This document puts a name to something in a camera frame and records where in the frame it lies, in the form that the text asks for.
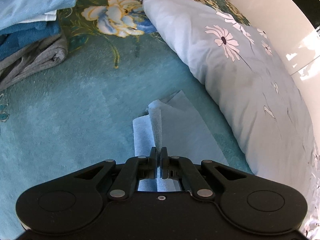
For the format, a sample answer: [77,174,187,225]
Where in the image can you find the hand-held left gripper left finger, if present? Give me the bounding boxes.
[74,146,159,202]

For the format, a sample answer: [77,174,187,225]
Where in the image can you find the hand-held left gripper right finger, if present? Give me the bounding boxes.
[160,146,247,202]

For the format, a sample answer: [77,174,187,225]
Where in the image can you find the light blue garment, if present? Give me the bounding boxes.
[132,90,228,192]

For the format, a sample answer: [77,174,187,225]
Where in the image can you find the stack of clothes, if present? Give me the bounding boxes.
[0,0,78,92]

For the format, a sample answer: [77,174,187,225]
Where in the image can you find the teal floral blanket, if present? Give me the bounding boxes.
[0,0,253,238]

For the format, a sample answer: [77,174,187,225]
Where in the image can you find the light blue floral quilt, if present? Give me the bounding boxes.
[142,0,320,240]

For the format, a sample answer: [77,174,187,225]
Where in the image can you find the white wardrobe with black stripe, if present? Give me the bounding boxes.
[227,0,320,80]

